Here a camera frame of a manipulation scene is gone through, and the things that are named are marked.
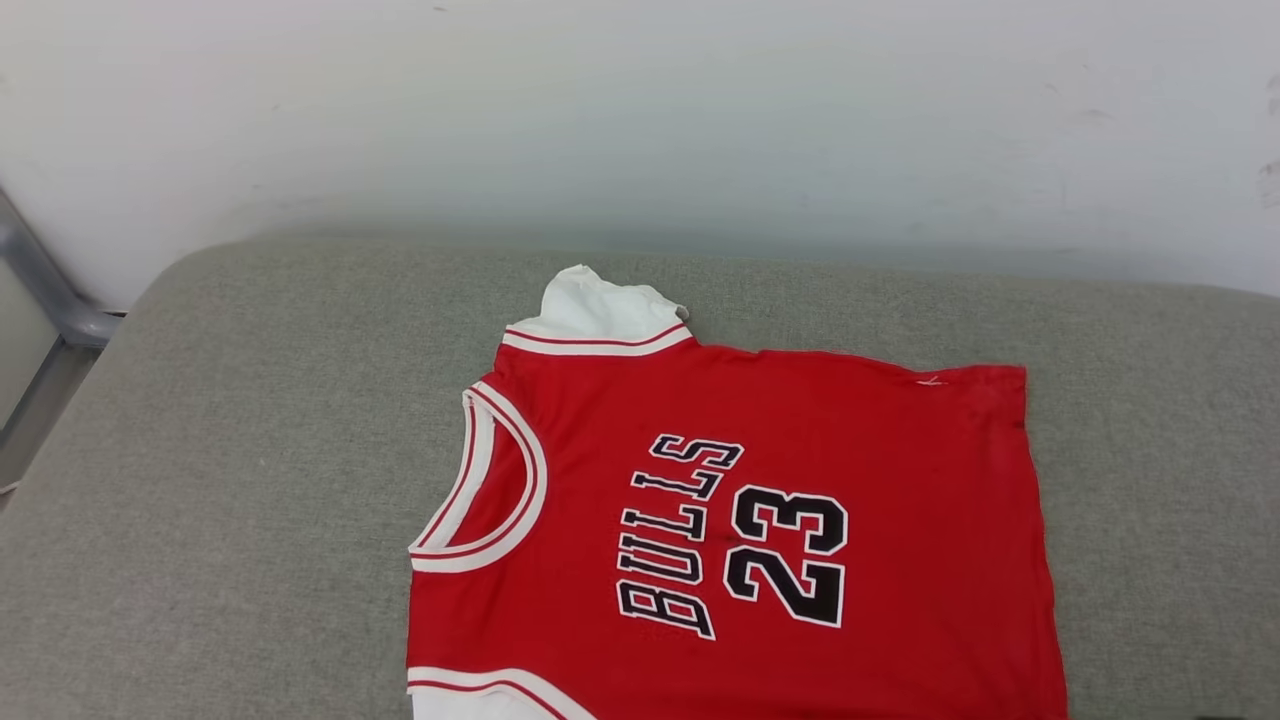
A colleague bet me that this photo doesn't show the red and white basketball jersey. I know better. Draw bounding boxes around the red and white basketball jersey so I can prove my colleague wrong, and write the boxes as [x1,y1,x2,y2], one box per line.
[405,264,1069,720]

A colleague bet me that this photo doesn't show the grey fabric sofa cushion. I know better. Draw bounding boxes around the grey fabric sofa cushion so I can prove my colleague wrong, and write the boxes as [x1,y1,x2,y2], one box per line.
[0,235,1280,720]

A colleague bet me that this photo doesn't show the grey metal frame rail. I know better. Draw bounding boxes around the grey metal frame rail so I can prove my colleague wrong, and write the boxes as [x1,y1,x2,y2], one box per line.
[0,185,126,496]

